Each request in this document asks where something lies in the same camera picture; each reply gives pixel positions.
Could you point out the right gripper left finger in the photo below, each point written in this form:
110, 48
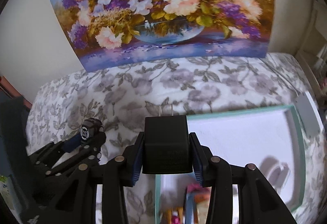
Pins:
120, 172

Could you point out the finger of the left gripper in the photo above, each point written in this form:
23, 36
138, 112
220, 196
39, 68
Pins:
52, 152
74, 161

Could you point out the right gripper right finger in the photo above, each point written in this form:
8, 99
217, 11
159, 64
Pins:
258, 202

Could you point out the black toy car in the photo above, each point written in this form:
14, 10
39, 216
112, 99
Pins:
92, 131

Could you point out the white smart watch band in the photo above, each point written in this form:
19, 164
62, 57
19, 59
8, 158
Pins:
277, 174

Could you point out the black charger cube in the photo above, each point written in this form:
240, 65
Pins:
166, 146

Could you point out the blue orange toy cleaver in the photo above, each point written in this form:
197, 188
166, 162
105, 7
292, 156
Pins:
196, 207

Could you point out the pink smart watch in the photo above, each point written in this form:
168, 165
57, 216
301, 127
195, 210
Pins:
197, 188

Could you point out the floral patterned table cloth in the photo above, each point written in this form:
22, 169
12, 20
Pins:
122, 97

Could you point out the teal white tray box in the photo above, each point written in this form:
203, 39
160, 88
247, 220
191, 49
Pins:
256, 136

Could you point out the white rectangular device box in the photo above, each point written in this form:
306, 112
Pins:
309, 114

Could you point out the flower painting canvas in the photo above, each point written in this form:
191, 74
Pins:
109, 33

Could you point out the white shelf unit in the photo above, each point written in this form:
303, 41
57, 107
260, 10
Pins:
311, 54

